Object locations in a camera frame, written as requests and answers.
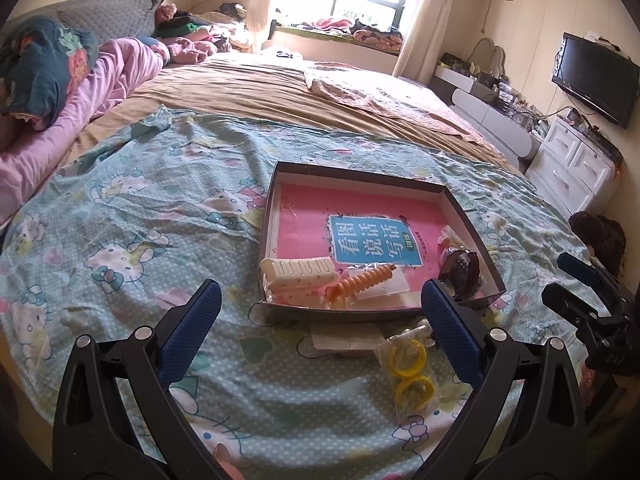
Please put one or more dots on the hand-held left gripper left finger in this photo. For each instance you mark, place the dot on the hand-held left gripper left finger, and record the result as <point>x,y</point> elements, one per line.
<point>192,330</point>

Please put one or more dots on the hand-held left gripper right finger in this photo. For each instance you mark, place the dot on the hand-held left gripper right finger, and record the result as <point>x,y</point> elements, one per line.
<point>452,330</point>

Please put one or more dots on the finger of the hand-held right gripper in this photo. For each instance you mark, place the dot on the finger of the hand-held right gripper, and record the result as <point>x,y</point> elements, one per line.
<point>575,262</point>
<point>567,300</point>

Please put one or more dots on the dark patterned accessory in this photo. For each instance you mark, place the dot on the dark patterned accessory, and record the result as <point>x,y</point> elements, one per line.
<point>470,277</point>

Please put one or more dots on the dark brown hair clip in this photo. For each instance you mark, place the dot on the dark brown hair clip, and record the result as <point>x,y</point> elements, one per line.
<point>450,258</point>

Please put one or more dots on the cream hair clip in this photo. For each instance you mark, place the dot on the cream hair clip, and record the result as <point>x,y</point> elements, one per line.
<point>300,270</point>

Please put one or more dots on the dark shallow cardboard box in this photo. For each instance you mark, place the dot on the dark shallow cardboard box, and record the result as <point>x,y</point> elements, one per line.
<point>360,179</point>

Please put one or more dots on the dark fluffy object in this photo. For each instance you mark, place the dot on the dark fluffy object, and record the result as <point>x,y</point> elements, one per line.
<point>597,232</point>

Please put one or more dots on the pearl hair accessory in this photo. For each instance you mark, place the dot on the pearl hair accessory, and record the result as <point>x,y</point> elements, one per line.
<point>412,334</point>

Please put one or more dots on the small clear plastic packet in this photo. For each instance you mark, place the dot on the small clear plastic packet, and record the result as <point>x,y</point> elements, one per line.
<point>450,239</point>

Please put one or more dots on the white drawer dresser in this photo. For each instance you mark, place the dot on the white drawer dresser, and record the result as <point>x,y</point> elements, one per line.
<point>570,155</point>

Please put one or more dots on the cartoon cat print blanket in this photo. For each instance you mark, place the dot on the cartoon cat print blanket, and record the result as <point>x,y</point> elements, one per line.
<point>150,220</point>

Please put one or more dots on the white earring card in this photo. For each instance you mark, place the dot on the white earring card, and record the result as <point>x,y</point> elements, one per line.
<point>335,340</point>

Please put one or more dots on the pink book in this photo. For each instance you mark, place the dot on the pink book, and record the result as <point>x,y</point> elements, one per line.
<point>310,220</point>

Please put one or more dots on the white grey vanity table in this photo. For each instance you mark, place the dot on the white grey vanity table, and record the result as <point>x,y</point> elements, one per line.
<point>485,110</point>

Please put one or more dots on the row of cosmetics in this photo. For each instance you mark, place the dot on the row of cosmetics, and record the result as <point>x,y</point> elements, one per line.
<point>500,92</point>

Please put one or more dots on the black television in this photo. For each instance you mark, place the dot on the black television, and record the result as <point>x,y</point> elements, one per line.
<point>595,75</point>

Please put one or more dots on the vanity mirror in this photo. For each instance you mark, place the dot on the vanity mirror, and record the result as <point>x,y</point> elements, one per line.
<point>487,57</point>

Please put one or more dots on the tan bedsheet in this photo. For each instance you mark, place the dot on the tan bedsheet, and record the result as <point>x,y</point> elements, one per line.
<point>240,90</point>

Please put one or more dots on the pale floral cloth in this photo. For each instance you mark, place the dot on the pale floral cloth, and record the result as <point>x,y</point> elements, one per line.
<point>380,95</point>

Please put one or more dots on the pink quilt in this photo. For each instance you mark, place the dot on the pink quilt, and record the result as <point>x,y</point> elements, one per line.
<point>115,75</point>

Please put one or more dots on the pink plush toy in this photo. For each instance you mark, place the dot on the pink plush toy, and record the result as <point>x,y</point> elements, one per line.
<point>187,50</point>

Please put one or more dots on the cream curtain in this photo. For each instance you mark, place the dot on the cream curtain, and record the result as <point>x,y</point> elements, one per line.
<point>265,5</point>
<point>420,20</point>

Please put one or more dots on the white black patterned cloth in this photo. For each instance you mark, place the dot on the white black patterned cloth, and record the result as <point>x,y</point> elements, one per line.
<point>286,54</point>

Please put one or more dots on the pile of clothes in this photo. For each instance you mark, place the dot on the pile of clothes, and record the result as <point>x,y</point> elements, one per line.
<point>200,30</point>

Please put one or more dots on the clothes on window seat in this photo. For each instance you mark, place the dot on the clothes on window seat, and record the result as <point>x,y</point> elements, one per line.
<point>370,37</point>

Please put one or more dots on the dark floral blanket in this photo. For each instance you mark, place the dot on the dark floral blanket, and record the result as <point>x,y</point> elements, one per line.
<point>40,65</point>

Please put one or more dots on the grey quilted headboard cushion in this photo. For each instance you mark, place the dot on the grey quilted headboard cushion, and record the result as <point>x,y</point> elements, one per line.
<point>105,15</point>

